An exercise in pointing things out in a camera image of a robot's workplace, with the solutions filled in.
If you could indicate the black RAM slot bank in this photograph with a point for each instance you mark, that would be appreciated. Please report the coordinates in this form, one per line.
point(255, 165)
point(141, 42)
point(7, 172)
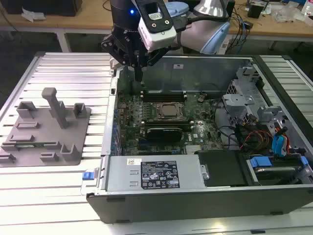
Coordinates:
point(159, 120)
point(162, 96)

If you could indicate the black RAM stick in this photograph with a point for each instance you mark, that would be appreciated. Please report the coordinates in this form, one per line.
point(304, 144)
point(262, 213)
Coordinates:
point(168, 126)

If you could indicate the wooden desk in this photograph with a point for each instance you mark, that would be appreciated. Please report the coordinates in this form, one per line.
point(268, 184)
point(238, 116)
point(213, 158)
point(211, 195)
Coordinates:
point(73, 20)

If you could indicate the black equipment case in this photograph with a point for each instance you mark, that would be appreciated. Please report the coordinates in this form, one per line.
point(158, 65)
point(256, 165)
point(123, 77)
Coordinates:
point(49, 7)

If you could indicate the white crumpled paper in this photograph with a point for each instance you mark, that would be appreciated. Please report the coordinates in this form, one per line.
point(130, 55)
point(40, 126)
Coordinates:
point(33, 14)

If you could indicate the silver CPU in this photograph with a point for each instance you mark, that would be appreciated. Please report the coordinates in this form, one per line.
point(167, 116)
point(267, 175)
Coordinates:
point(168, 109)

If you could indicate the round coin cell battery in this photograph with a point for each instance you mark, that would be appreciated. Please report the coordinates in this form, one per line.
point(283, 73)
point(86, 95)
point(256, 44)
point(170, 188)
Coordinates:
point(200, 98)

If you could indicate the black graphics card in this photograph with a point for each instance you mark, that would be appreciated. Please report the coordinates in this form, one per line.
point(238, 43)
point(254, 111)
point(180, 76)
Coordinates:
point(163, 134)

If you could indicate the green motherboard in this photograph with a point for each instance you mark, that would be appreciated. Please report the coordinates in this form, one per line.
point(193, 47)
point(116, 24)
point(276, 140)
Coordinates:
point(203, 127)

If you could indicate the grey parts rack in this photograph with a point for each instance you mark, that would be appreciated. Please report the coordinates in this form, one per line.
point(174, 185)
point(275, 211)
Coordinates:
point(49, 139)

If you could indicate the silver metal drive cage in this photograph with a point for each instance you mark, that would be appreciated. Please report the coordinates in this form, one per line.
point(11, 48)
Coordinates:
point(240, 98)

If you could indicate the silver chipset heatsink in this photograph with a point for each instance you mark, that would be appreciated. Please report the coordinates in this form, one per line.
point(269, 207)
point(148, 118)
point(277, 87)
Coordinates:
point(194, 148)

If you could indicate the silver power supply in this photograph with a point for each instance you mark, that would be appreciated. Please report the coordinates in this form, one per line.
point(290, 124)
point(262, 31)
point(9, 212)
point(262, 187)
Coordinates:
point(122, 176)

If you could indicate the clear plastic bags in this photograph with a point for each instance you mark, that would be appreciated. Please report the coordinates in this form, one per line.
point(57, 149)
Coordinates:
point(288, 13)

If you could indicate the black plastic shroud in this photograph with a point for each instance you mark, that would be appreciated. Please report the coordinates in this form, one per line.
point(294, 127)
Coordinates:
point(222, 169)

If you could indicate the hard disk in blue carrier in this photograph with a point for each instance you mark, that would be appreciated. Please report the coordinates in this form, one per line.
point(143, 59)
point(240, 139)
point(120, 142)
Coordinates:
point(261, 162)

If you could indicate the black open PC case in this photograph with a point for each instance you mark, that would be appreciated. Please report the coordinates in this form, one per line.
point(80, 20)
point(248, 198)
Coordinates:
point(195, 208)

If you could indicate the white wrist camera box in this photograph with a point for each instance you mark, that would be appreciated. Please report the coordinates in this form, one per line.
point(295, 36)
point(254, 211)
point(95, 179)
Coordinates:
point(159, 36)

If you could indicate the grey corner clamp bracket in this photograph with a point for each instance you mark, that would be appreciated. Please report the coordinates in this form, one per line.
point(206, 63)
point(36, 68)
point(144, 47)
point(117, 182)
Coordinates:
point(112, 64)

